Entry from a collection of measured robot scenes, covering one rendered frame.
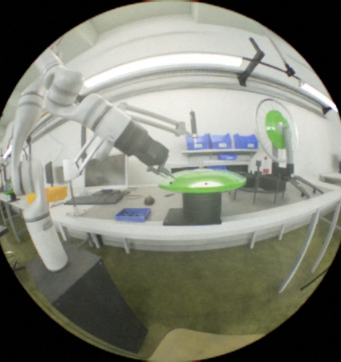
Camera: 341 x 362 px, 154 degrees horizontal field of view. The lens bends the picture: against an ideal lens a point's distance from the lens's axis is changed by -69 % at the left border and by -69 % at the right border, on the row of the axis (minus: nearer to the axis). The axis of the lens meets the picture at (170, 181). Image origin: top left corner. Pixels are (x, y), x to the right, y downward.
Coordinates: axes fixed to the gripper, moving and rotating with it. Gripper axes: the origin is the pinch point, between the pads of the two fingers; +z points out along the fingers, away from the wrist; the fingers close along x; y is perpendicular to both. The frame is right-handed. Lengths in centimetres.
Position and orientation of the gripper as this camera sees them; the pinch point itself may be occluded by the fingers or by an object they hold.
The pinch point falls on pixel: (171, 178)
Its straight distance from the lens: 34.8
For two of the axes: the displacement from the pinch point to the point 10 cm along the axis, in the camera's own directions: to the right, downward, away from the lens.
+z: 6.7, 4.5, 6.0
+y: 3.8, -8.9, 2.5
